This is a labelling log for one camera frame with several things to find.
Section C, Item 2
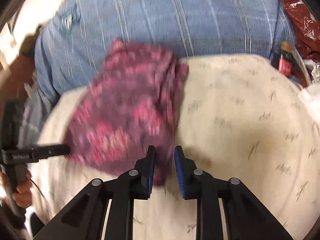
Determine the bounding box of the purple floral cloth garment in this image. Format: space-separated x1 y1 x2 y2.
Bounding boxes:
64 40 188 185

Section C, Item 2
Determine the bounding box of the person's left hand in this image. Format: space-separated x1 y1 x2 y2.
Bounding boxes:
12 170 33 209

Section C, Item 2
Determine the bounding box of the grey blue patterned bedding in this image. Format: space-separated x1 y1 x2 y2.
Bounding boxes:
18 88 57 148

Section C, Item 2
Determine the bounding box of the brown wooden headboard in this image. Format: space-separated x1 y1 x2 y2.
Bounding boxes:
0 55 35 108

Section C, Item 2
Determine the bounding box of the cream leaf-print bed sheet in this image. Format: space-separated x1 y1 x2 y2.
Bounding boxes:
30 54 319 239

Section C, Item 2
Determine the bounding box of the clear plastic bag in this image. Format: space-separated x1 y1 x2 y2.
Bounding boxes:
298 60 320 124

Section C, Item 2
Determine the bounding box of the red label bottle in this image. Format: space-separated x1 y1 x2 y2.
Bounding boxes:
272 41 293 77

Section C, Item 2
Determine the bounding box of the dark red plastic bag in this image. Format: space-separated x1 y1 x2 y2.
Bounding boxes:
282 0 319 61

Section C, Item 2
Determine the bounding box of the blue plaid quilt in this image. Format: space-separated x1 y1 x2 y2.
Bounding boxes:
35 0 296 102

